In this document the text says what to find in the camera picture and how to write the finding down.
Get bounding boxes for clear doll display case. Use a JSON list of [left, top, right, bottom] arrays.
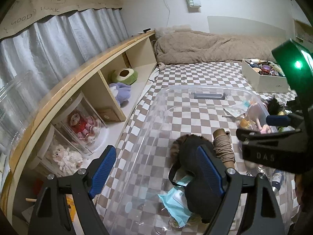
[[34, 125, 85, 177], [52, 92, 109, 156]]

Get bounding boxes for grey curtain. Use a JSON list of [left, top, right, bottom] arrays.
[[0, 7, 129, 89]]

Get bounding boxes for beige printed valance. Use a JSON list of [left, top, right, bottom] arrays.
[[0, 0, 123, 40]]

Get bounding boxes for white plush doll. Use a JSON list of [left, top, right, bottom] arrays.
[[51, 145, 84, 174]]

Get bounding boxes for person's right forearm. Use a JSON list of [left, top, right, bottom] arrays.
[[293, 174, 313, 226]]

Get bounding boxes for blue face mask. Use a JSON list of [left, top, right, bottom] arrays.
[[158, 175, 196, 228]]

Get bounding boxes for white wall cable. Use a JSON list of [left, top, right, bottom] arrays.
[[158, 0, 171, 27]]

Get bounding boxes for doll in red dress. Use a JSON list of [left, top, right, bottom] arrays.
[[67, 113, 101, 142]]

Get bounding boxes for brown rope spool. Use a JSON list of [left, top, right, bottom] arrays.
[[212, 128, 236, 165]]

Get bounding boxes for beige fluffy blanket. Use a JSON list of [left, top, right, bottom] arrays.
[[154, 24, 294, 65]]

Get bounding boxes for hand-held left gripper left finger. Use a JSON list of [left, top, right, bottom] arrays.
[[28, 145, 116, 235]]

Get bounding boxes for white cardboard box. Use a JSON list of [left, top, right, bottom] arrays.
[[242, 58, 290, 93]]

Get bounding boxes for green avocado plush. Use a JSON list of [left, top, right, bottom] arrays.
[[108, 69, 139, 85]]

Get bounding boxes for blue bottle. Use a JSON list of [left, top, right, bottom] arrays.
[[271, 169, 285, 191]]

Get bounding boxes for wooden shelf unit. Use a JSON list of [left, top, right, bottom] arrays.
[[0, 29, 158, 226]]

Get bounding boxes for assorted cosmetics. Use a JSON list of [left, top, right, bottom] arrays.
[[246, 58, 286, 77]]

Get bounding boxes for small clear packet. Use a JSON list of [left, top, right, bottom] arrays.
[[226, 104, 248, 118]]

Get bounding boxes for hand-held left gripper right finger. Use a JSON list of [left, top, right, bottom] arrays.
[[196, 145, 285, 235]]

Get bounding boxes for clear plastic container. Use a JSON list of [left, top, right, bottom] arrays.
[[108, 84, 294, 235]]

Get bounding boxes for brown cardboard box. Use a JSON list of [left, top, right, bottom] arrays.
[[95, 107, 124, 123]]

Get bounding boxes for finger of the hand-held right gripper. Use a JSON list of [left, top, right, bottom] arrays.
[[236, 127, 305, 144], [266, 111, 306, 129]]

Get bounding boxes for purple plush toy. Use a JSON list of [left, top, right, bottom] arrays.
[[108, 83, 132, 107]]

